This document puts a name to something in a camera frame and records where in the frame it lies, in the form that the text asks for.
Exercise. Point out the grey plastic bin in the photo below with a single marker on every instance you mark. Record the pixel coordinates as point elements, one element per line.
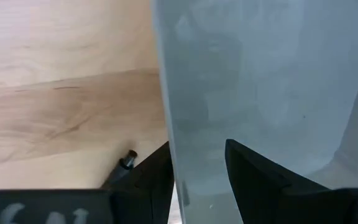
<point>259,77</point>

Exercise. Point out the black pen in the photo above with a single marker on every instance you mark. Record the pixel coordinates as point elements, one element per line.
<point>126,163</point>

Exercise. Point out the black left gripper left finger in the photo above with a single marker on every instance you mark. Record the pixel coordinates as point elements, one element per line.
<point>141,199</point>

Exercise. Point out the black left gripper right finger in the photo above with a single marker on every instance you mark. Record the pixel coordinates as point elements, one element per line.
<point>259,199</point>

